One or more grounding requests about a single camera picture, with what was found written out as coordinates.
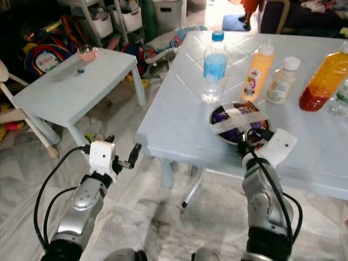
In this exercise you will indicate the taped metal bowl purple contents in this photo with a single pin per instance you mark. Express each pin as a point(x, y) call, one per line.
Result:
point(231, 119)

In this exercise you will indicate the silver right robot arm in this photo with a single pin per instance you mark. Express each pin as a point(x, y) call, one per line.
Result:
point(265, 202)

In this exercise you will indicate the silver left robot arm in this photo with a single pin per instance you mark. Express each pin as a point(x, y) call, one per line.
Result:
point(86, 201)

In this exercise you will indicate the small toy on floor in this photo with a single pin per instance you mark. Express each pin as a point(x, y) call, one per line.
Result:
point(93, 138)

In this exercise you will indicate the large light blue plastic table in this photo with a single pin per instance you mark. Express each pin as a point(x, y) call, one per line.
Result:
point(179, 114)

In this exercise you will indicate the cream sauce bottle white cap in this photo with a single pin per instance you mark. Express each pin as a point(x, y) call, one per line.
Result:
point(283, 81)

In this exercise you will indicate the small light blue plastic table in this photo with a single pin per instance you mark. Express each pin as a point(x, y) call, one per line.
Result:
point(70, 87)

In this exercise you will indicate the yellow juice bottle white cap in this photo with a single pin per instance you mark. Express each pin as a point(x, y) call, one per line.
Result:
point(258, 73)

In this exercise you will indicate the clear water bottle blue cap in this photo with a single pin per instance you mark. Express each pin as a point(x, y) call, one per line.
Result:
point(215, 68)

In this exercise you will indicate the white wooden-legged chair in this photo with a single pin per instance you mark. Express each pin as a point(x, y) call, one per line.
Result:
point(8, 103)

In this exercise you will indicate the small pink bowl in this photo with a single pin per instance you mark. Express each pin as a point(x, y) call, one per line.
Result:
point(88, 53)

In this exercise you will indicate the large orange red drink bottle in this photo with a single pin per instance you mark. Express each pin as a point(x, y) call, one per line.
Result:
point(323, 81)

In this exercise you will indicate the clear bottle green label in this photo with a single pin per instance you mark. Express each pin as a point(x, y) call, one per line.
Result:
point(340, 99)

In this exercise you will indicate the grey robot left leg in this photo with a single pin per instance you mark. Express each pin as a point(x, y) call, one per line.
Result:
point(132, 255)

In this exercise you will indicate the grey robot leg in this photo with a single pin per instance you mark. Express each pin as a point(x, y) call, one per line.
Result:
point(206, 255)
point(132, 255)

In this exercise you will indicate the colourful children's backpack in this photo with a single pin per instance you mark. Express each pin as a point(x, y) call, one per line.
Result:
point(49, 54)

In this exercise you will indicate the patterned baby bouncer seat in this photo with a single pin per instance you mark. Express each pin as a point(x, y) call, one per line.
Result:
point(166, 43)

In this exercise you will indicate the blue floor mat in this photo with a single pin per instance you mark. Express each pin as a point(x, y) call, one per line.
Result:
point(231, 23)

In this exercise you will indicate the white storage rack with bins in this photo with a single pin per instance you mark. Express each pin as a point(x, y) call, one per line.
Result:
point(114, 19)

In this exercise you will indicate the grey robot right leg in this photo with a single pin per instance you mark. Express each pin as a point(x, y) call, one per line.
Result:
point(206, 255)

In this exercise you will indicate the dark sofa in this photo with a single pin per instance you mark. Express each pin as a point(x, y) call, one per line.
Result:
point(299, 24)

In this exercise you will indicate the green cylinder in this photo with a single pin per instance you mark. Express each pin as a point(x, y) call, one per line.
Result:
point(148, 19)

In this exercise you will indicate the child in red clothes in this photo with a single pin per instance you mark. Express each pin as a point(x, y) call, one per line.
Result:
point(249, 8)

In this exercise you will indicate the white plastic bin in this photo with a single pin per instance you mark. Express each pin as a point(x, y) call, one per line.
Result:
point(167, 12)

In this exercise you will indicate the pile of light clothes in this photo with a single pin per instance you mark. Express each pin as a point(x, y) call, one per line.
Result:
point(319, 5)

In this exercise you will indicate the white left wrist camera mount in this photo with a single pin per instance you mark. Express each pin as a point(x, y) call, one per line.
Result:
point(102, 155)

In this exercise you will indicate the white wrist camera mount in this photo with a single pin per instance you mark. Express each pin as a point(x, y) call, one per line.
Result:
point(278, 144)
point(102, 155)

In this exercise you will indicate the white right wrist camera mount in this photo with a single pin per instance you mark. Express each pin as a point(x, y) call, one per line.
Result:
point(278, 144)

